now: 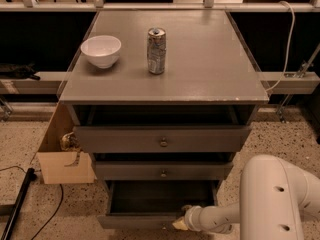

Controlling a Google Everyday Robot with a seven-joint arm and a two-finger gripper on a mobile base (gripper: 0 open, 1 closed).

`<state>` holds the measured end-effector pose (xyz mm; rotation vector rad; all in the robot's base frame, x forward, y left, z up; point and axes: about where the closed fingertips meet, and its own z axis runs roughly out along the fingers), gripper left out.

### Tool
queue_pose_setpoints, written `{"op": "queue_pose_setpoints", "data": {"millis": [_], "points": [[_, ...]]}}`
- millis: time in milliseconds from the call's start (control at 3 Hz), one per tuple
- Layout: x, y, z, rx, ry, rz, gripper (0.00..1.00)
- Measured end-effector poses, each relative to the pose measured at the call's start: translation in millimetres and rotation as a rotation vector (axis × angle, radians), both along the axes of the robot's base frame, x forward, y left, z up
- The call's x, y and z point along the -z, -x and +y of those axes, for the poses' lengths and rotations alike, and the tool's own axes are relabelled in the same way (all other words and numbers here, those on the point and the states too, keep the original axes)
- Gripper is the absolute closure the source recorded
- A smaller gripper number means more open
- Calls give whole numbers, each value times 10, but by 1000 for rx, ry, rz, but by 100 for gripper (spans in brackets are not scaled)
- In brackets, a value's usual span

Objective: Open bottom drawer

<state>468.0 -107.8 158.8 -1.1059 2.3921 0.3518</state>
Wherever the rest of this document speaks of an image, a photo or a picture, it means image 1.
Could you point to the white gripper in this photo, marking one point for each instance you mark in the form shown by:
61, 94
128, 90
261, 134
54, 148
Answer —
191, 217

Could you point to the grey bottom drawer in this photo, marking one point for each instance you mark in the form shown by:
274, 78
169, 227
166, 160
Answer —
154, 204

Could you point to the grey drawer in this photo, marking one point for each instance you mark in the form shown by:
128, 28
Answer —
139, 139
130, 170
154, 204

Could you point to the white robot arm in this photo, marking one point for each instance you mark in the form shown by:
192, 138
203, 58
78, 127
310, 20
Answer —
275, 198

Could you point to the grey middle drawer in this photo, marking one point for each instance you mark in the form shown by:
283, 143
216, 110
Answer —
130, 170

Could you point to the grey drawer cabinet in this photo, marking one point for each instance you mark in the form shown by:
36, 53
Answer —
208, 80

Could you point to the grey top drawer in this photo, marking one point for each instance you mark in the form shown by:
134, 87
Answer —
139, 139

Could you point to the open cardboard box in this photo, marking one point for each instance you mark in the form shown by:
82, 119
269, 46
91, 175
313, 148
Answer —
62, 167

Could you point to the crumpled item in box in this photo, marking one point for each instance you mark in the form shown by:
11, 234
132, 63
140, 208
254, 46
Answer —
69, 142

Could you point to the black floor pole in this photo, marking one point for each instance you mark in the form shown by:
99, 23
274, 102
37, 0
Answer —
12, 210

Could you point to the silver drink can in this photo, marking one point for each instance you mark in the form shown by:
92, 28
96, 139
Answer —
156, 50

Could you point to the white ceramic bowl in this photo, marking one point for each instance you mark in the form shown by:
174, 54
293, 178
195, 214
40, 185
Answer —
102, 51

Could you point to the metal frame rail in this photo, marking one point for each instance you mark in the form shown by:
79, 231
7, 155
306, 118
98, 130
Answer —
53, 82

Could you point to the metal clamp bracket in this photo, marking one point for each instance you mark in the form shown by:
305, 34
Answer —
299, 74

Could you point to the black object on rail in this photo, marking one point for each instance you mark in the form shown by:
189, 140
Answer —
18, 71

